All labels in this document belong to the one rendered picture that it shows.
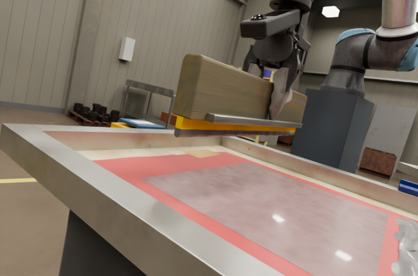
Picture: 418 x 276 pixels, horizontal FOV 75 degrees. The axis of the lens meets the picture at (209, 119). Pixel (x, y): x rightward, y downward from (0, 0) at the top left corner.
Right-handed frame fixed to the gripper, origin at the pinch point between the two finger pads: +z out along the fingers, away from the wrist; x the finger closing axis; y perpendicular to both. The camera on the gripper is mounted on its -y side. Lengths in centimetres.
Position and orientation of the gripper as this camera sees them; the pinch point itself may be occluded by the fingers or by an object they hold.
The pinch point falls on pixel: (259, 109)
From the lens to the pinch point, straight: 48.9
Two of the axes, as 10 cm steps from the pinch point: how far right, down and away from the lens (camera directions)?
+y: 5.8, 0.5, 8.1
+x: -7.8, -2.3, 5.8
